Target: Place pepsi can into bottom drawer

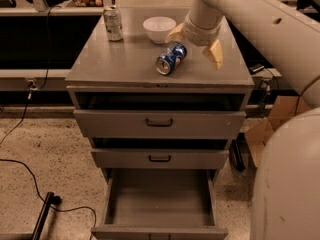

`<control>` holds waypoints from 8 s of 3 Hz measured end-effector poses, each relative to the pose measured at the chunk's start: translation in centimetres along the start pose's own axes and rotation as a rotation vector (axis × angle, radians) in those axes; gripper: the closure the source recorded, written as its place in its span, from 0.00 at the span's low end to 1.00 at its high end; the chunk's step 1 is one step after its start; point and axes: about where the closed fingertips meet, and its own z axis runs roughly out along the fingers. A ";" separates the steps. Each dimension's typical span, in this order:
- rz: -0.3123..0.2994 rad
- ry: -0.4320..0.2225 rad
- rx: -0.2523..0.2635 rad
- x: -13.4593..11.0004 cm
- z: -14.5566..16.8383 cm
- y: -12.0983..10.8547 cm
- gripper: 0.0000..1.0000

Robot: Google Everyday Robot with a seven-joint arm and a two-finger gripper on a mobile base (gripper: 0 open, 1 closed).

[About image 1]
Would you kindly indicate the small black device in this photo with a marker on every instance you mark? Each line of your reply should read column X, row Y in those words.
column 255, row 69

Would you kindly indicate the white bowl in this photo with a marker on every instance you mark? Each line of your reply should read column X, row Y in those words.
column 157, row 28

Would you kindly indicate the grey drawer cabinet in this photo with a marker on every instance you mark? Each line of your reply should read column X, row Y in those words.
column 122, row 76

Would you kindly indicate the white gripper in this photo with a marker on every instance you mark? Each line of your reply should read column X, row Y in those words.
column 198, row 34

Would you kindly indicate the blue pepsi can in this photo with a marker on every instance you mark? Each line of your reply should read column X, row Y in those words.
column 170, row 58

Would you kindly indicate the middle grey drawer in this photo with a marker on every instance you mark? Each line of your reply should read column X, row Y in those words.
column 160, row 158

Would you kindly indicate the top grey drawer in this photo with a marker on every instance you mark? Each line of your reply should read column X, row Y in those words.
column 159, row 124

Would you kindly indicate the silver green soda can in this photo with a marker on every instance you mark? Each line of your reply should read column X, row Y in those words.
column 113, row 23

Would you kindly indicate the black metal floor stand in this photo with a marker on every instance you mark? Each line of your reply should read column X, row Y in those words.
column 51, row 201

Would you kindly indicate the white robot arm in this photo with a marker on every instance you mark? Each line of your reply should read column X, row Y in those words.
column 286, row 193

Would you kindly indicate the cardboard box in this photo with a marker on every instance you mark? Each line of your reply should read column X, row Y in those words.
column 284, row 109

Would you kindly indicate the bottom grey open drawer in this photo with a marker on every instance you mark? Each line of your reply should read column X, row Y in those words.
column 160, row 204

